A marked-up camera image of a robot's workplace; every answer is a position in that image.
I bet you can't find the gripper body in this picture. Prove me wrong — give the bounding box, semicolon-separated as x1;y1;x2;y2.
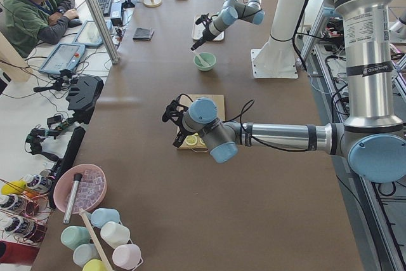
171;107;192;148
202;25;216;41

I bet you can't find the white ceramic spoon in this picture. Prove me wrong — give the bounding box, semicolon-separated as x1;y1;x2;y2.
192;50;208;67

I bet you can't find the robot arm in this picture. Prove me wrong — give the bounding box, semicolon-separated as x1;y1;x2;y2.
162;0;405;183
191;0;265;51

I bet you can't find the mint green bowl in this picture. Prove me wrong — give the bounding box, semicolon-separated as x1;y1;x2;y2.
193;52;216;72

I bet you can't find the pink bowl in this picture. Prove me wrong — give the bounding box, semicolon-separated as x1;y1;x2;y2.
53;164;107;214

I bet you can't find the metal tube in bowl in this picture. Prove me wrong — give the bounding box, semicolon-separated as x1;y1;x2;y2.
63;173;82;225

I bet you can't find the upper lemon slice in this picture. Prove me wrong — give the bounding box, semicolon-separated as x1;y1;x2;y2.
185;135;198;146

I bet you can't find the cream rabbit tray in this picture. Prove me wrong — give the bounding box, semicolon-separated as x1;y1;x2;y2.
192;14;225;41

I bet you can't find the wooden cutting board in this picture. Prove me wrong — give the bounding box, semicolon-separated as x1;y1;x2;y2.
179;94;225;152

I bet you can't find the grey folded cloth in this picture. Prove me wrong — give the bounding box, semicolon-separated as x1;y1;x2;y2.
133;27;154;41

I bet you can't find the far blue teach pendant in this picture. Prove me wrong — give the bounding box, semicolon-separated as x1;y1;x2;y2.
72;20;103;48

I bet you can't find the blue teach pendant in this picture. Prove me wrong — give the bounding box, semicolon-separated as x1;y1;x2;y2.
72;20;103;48
39;43;86;75

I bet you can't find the white cup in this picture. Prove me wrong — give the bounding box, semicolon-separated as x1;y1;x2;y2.
100;221;130;249

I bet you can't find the pink cup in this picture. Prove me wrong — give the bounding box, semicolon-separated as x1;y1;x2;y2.
112;244;143;270

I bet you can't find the near blue teach pendant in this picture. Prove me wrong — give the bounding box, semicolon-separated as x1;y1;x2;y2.
39;43;86;75

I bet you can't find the green cup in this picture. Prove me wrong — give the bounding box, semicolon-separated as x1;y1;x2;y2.
60;226;91;251

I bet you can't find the light blue cup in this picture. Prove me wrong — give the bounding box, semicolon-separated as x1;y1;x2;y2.
72;243;100;267

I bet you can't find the yellow cup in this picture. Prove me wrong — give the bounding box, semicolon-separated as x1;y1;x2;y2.
82;259;107;271

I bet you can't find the seated person green jacket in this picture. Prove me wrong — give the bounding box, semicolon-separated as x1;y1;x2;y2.
3;0;79;58

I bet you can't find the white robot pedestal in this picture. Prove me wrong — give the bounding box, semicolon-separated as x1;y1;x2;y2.
251;0;307;79

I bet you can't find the black plastic bracket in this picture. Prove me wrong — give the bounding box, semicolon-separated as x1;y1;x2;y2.
66;76;104;124

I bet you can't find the aluminium frame post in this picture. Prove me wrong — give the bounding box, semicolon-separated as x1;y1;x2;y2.
85;0;119;65

